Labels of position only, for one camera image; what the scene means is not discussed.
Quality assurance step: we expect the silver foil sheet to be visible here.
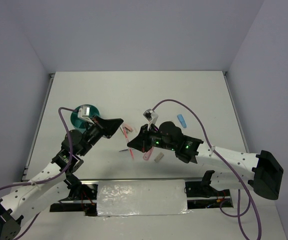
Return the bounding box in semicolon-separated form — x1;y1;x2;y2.
97;179;189;217

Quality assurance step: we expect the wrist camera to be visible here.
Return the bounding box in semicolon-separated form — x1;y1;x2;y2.
78;105;91;122
143;109;158;130

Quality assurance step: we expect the red gel pen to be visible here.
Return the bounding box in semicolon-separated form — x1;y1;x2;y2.
121;126;136;160

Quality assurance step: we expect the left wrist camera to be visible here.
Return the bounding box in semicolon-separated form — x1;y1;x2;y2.
78;105;91;122

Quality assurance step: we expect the purple cable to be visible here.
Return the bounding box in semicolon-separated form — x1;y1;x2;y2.
0;106;81;240
151;99;262;240

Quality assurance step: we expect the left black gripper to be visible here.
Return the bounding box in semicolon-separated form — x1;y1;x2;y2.
79;115;123;156

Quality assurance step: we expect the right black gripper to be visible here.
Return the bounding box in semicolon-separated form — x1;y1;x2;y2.
128;123;176;153

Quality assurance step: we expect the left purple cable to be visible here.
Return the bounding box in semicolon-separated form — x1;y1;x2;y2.
0;106;81;240

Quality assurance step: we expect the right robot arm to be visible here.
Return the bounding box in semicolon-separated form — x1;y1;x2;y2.
127;121;283;200

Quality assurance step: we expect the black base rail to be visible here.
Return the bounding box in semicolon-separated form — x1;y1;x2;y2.
50;180;233;217

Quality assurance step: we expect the pink white mini stapler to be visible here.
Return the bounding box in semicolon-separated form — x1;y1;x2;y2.
121;123;137;134

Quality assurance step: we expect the grey beige eraser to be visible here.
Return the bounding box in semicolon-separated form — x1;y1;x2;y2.
154;152;164;163

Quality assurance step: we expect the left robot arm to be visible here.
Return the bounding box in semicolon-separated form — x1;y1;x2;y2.
0;116;123;240

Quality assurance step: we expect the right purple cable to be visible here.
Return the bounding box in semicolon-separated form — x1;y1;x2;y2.
151;99;262;240

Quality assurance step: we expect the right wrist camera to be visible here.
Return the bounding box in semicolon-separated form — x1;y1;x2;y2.
143;109;158;130

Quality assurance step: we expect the teal round divided organizer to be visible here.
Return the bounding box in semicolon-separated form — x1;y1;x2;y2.
70;104;100;133

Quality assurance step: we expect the blue correction tape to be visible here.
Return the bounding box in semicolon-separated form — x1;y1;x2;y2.
177;114;187;129

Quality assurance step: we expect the pink correction tape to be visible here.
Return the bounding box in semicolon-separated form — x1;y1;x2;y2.
143;147;154;161

